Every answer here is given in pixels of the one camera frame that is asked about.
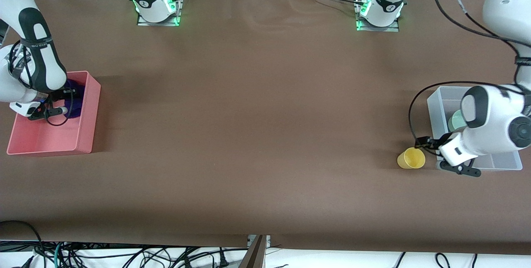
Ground purple cloth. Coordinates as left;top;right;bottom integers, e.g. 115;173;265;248
62;78;86;120

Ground pale green bowl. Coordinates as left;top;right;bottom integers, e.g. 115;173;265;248
447;110;468;132

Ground yellow plastic cup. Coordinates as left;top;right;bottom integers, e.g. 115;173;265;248
397;147;426;170

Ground clear plastic bin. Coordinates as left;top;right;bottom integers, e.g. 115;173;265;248
427;86;523;171

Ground pink plastic bin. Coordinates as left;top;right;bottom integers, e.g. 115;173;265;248
6;71;101;156

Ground metal table leg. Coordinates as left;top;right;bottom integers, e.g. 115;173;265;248
241;235;267;268

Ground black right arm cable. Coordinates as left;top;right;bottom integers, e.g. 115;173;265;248
8;40;76;127

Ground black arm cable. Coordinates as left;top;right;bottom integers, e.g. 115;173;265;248
408;0;531;153
8;40;76;127

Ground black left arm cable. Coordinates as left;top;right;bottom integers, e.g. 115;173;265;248
408;0;531;153

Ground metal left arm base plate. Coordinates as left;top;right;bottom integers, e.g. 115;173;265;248
356;0;400;32

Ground thick black floor cable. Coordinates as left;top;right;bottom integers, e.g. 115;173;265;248
0;220;45;257

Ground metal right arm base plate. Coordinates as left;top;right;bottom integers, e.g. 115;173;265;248
137;0;183;27

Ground teal floor cable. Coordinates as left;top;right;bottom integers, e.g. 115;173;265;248
52;242;63;268

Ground tangled black floor cables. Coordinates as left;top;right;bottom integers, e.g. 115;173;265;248
62;244;235;268

